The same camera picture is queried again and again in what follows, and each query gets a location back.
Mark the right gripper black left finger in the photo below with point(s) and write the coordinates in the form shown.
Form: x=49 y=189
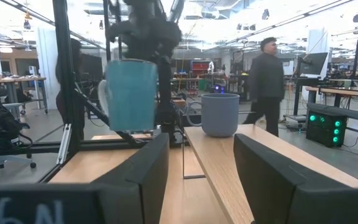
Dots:
x=135 y=186

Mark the silver aluminium strut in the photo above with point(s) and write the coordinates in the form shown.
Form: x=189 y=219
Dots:
x=64 y=144

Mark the grey ceramic mug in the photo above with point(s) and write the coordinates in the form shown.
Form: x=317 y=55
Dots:
x=220 y=115

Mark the wooden table with grey frame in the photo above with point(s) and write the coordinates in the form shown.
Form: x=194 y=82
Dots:
x=343 y=92

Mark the black aluminium rig frame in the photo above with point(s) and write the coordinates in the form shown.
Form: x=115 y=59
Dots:
x=65 y=77

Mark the grey office chair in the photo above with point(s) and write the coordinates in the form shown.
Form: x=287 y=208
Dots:
x=2 y=161

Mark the dark monitor on stand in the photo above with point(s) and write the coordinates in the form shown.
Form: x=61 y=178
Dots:
x=315 y=63

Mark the red shelving unit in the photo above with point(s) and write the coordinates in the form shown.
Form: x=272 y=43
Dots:
x=200 y=69

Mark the wooden shelf with black legs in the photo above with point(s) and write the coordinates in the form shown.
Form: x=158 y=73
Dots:
x=228 y=161

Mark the black computer tower green lights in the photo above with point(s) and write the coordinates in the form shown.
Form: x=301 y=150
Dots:
x=325 y=127

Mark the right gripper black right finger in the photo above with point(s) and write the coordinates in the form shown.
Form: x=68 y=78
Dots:
x=278 y=193

